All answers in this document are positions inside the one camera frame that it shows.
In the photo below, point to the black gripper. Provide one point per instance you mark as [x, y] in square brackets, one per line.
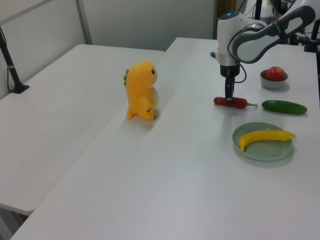
[228, 70]

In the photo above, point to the red chili pepper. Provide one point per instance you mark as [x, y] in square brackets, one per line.
[220, 101]

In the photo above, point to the pale green plastic plate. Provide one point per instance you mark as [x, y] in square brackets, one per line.
[265, 152]

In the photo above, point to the grey metal bowl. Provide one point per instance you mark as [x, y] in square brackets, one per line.
[272, 85]

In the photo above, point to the red apple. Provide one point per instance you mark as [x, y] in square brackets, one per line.
[275, 73]

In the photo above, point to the green cucumber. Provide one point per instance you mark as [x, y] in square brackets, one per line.
[283, 107]

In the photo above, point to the yellow banana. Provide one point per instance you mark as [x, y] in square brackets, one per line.
[265, 135]

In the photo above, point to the black vertical pole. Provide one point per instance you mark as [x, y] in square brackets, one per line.
[258, 8]

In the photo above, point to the orange plush dinosaur toy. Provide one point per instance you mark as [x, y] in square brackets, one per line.
[140, 92]

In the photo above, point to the black equipment stand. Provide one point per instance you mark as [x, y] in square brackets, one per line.
[312, 42]

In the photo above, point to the black camera stand pole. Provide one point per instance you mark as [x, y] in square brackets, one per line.
[10, 62]

